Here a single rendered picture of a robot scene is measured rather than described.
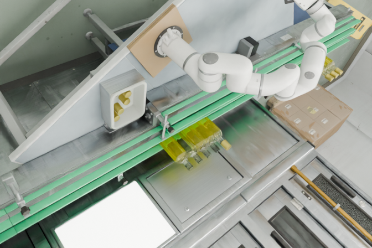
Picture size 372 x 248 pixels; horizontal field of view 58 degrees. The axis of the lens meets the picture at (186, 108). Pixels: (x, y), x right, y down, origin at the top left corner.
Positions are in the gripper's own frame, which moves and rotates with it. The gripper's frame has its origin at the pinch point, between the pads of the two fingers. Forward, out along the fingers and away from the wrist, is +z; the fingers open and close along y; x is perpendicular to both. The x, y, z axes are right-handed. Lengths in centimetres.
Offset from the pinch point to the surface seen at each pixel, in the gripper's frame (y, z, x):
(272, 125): 53, -62, 29
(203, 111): 70, -20, 0
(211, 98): 63, -17, 0
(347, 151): 33, -347, 386
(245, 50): 35.9, -16.8, 29.1
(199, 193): 94, -44, -22
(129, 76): 76, 19, -25
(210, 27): 40.2, 7.6, 6.0
